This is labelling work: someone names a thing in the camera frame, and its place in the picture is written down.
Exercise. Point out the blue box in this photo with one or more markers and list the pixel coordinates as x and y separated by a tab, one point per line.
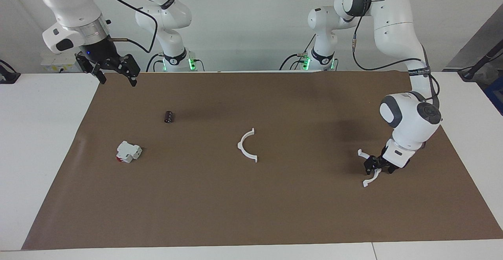
496	94

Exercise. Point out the white electrical box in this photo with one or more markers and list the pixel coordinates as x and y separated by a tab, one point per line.
51	61

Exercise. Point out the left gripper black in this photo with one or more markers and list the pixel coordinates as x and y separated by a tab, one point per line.
390	165

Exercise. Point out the small black cylindrical capacitor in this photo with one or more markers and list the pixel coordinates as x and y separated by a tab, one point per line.
169	117

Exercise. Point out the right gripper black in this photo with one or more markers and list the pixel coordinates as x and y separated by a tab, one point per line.
100	53

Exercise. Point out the brown paper table mat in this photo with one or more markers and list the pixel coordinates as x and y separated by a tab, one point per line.
255	205

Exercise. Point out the black clamp mount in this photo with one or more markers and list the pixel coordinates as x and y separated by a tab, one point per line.
8	77

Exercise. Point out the black stand pole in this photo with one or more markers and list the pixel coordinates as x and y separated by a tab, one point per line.
479	63

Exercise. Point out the white circuit breaker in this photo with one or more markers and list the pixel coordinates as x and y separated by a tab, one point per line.
129	152

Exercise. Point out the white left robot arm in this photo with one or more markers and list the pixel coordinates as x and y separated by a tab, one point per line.
397	35

